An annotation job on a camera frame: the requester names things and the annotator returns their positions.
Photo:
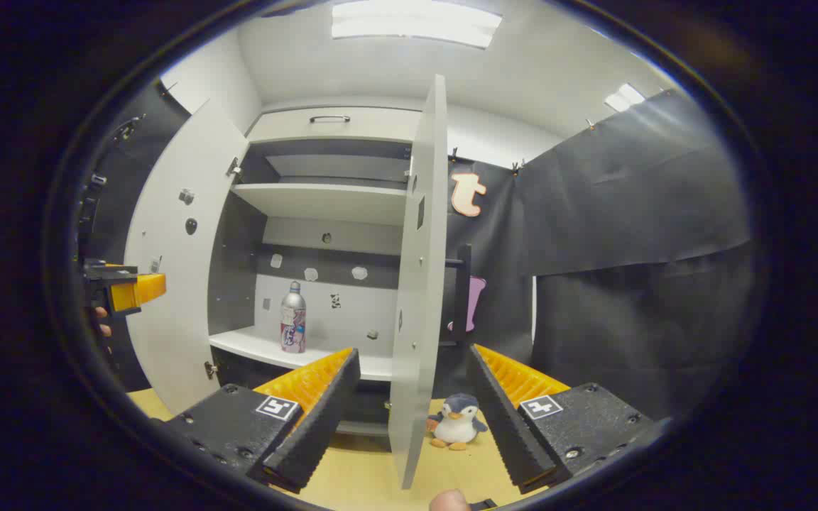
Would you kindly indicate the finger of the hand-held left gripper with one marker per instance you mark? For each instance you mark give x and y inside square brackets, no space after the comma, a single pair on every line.
[143,291]

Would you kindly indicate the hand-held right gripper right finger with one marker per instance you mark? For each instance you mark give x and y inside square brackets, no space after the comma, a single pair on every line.
[505,426]

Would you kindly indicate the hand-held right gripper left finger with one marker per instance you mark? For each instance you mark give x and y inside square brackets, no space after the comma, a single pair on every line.
[317,426]

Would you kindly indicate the white cabinet door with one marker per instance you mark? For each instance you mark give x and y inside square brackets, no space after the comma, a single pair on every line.
[167,284]
[416,319]

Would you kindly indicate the silver bottle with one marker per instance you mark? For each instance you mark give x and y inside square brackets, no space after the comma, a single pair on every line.
[293,319]

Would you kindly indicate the white and grey cabinet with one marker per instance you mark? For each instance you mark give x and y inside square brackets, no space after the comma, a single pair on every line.
[324,202]

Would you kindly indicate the white cabinet drawer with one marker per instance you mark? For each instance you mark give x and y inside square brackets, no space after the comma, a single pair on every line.
[380,124]

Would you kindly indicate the plush penguin toy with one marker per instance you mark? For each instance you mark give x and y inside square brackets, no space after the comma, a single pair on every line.
[457,422]

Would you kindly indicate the small ceiling light panel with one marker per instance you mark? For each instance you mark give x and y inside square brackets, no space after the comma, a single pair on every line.
[625,98]

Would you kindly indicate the large ceiling light panel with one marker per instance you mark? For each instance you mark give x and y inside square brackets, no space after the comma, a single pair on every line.
[416,21]

